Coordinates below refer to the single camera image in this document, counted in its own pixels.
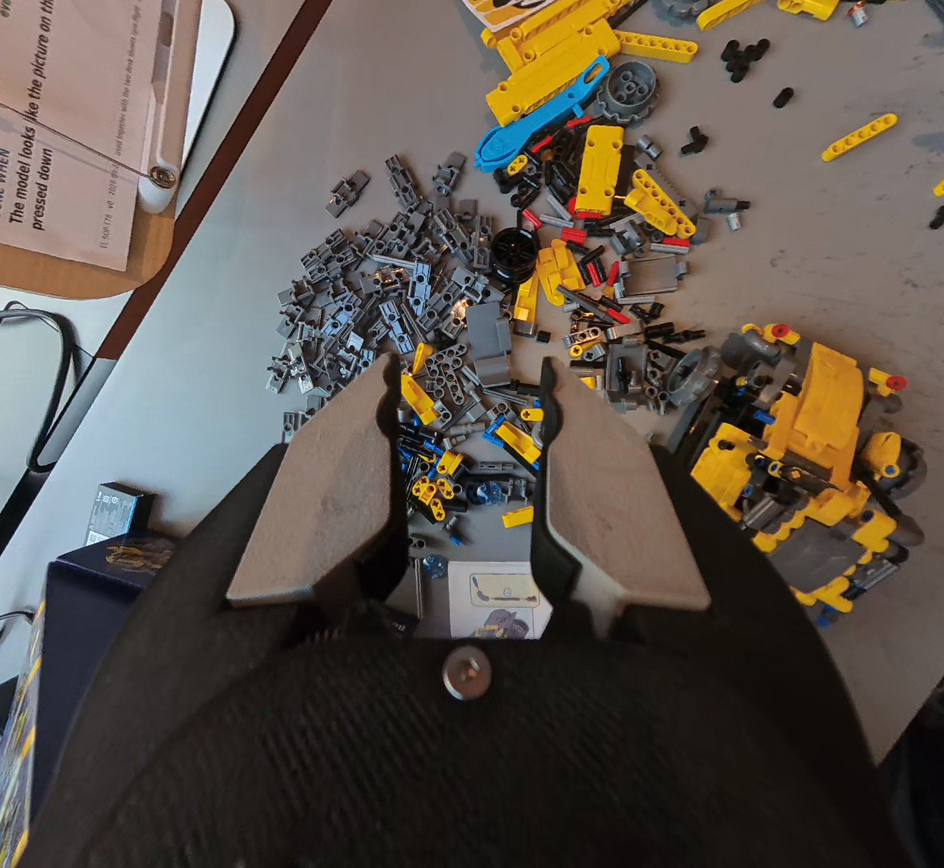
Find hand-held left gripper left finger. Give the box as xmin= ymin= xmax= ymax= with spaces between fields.
xmin=225 ymin=353 xmax=410 ymax=609

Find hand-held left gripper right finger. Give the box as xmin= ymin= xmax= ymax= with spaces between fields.
xmin=530 ymin=356 xmax=712 ymax=639

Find yellow toy vehicle model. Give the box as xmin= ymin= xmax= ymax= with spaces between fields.
xmin=664 ymin=322 xmax=926 ymax=626

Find pile of mixed building pieces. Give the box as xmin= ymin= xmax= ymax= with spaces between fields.
xmin=398 ymin=123 xmax=753 ymax=537

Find yellow wedge piece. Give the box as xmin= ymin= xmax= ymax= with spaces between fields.
xmin=400 ymin=374 xmax=443 ymax=420
xmin=493 ymin=421 xmax=544 ymax=465

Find instruction booklet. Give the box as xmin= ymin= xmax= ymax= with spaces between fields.
xmin=383 ymin=560 xmax=554 ymax=642

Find small black carton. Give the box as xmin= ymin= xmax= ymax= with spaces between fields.
xmin=85 ymin=482 xmax=157 ymax=549

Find yellow narrow curved panel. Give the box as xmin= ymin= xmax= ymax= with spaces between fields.
xmin=512 ymin=269 xmax=544 ymax=338

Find pile of grey track links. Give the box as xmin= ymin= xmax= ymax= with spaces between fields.
xmin=265 ymin=152 xmax=517 ymax=441

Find yellow curved body panel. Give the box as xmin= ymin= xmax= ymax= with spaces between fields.
xmin=536 ymin=239 xmax=589 ymax=306

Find blue kit box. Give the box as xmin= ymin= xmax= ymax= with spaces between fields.
xmin=0 ymin=535 xmax=181 ymax=868

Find blue brick separator tool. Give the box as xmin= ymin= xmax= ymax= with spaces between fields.
xmin=474 ymin=54 xmax=612 ymax=173

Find large yellow panel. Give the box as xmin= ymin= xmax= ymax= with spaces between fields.
xmin=484 ymin=20 xmax=622 ymax=126
xmin=479 ymin=0 xmax=635 ymax=68

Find yellow short holed beam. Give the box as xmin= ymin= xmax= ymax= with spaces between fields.
xmin=822 ymin=113 xmax=899 ymax=163

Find yellow long holed beam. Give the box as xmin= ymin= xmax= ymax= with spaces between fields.
xmin=612 ymin=29 xmax=699 ymax=64

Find black connector cluster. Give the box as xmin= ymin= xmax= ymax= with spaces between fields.
xmin=720 ymin=38 xmax=772 ymax=83

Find printed instruction sheet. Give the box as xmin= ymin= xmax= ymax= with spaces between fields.
xmin=0 ymin=0 xmax=174 ymax=271

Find black power cable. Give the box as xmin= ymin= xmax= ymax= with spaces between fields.
xmin=0 ymin=301 xmax=97 ymax=474

